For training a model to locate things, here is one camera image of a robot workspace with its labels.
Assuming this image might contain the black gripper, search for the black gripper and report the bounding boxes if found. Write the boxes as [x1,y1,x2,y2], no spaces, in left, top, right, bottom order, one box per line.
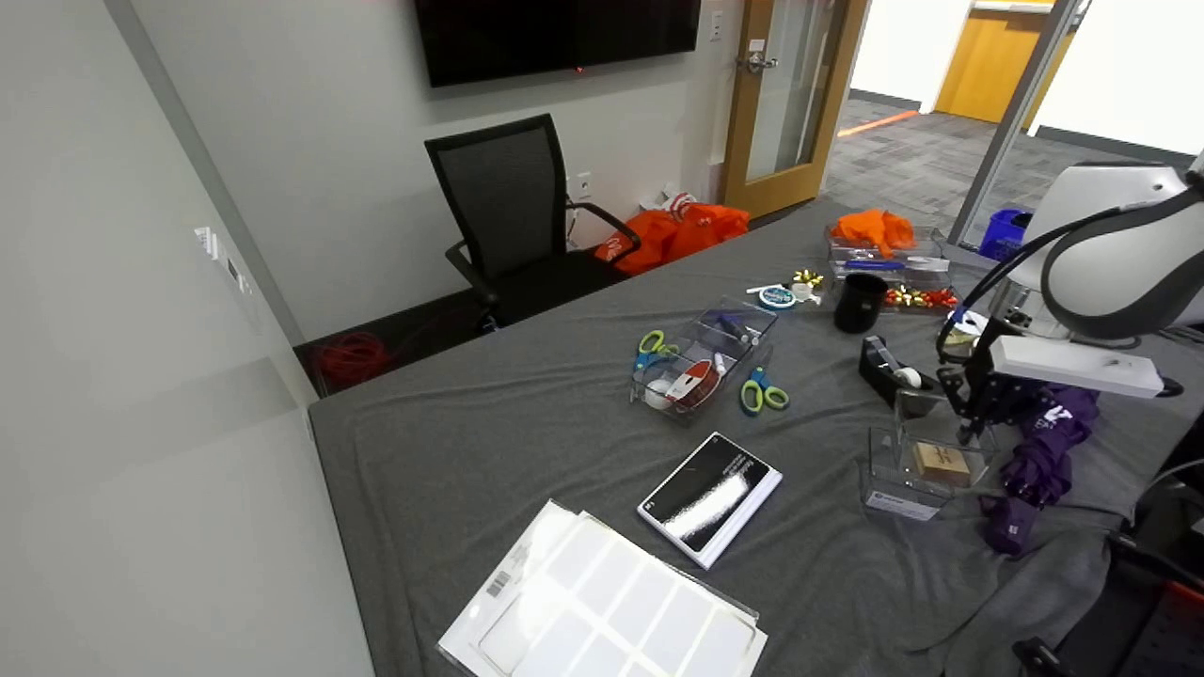
[939,310,1018,442]

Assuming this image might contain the small clear container tan contents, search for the small clear container tan contents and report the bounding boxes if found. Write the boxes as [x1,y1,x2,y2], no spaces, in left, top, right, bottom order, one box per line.
[902,429,984,491]

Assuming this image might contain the purple cloth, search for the purple cloth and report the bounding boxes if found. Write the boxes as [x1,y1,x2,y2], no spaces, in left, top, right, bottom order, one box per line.
[979,379,1106,561]

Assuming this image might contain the clear plastic packet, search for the clear plastic packet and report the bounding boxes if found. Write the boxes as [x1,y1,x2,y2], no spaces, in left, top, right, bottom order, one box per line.
[862,393,1001,525]

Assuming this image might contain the black tape dispenser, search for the black tape dispenser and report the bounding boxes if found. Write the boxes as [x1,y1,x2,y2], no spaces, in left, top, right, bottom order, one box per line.
[858,332,949,411]

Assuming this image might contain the red yellow clips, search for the red yellow clips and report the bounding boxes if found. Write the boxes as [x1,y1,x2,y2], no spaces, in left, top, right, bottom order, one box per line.
[882,280,964,314]

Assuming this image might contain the black cup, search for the black cup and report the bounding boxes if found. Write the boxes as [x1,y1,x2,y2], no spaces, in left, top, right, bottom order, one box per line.
[833,271,892,339]

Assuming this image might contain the blue white package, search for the blue white package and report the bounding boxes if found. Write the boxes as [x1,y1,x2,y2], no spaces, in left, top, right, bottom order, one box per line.
[827,244,955,284]

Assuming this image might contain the blue bin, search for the blue bin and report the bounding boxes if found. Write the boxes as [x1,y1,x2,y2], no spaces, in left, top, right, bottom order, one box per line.
[974,204,1035,263]

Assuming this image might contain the orange cloth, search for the orange cloth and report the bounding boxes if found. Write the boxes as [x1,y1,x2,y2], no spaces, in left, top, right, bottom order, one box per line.
[827,206,924,263]

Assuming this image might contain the small yellow scissors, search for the small yellow scissors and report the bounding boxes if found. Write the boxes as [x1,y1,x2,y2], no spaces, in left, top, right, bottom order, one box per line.
[786,263,833,309]

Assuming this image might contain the light blue scissors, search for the light blue scissors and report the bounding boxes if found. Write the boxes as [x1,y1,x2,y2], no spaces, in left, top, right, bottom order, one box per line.
[744,278,806,314]

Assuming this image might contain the black robot stand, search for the black robot stand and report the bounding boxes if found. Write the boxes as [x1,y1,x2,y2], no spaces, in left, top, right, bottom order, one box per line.
[1014,411,1204,677]

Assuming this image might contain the clear bin with supplies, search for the clear bin with supplies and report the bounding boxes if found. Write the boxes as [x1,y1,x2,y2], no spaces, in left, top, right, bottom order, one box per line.
[634,303,778,422]

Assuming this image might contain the grey metal pole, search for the grey metal pole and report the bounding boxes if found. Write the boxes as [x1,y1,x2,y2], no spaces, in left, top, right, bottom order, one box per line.
[944,0,1089,246]

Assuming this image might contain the yellow wooden door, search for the yellow wooden door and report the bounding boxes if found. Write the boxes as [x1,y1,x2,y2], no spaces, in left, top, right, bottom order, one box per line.
[934,3,1068,126]

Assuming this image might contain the orange bag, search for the orange bag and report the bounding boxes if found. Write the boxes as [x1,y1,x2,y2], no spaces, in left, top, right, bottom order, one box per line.
[595,199,753,278]

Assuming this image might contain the wooden door glass panel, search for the wooden door glass panel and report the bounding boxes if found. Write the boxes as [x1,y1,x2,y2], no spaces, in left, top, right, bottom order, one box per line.
[720,0,872,221]

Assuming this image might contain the white label sheet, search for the white label sheet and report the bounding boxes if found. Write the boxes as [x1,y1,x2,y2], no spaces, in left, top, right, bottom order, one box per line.
[432,496,771,677]

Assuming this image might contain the black mesh office chair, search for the black mesh office chair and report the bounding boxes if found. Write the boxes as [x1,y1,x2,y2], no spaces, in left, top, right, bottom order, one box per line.
[421,108,649,332]

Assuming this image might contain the thick grey cable hose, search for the thick grey cable hose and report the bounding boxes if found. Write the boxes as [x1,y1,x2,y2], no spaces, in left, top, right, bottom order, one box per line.
[1035,172,1204,344]

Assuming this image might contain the green blue handled scissors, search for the green blue handled scissors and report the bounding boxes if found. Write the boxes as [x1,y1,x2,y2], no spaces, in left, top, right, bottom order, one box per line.
[734,363,794,422]

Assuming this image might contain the black wall television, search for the black wall television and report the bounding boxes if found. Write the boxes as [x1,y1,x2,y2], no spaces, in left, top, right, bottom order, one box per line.
[412,0,704,88]

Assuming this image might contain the red cable coil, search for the red cable coil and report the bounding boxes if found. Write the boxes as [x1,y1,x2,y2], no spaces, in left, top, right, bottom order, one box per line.
[312,332,403,392]

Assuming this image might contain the white wall switch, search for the white wall switch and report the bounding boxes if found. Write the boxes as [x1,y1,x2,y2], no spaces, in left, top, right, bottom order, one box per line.
[194,221,250,293]

